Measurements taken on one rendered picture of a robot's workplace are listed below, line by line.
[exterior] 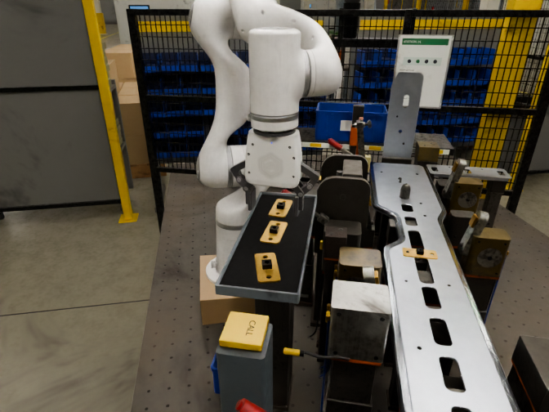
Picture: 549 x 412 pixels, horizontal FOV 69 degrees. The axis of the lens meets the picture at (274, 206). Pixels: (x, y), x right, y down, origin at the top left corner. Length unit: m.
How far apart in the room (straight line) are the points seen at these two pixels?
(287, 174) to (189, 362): 0.66
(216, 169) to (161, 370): 0.56
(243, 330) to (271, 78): 0.38
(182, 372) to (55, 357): 1.29
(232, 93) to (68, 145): 2.36
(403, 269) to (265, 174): 0.46
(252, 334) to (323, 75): 0.41
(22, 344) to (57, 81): 1.71
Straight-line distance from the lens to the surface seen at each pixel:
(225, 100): 1.09
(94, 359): 2.30
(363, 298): 0.73
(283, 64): 0.66
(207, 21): 1.07
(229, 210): 1.17
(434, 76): 1.97
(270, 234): 0.79
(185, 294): 1.40
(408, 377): 0.78
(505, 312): 1.49
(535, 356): 0.86
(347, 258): 0.88
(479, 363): 0.85
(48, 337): 2.52
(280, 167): 0.71
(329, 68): 0.69
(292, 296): 0.64
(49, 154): 3.39
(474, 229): 1.13
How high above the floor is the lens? 1.57
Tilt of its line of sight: 27 degrees down
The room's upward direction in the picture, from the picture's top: straight up
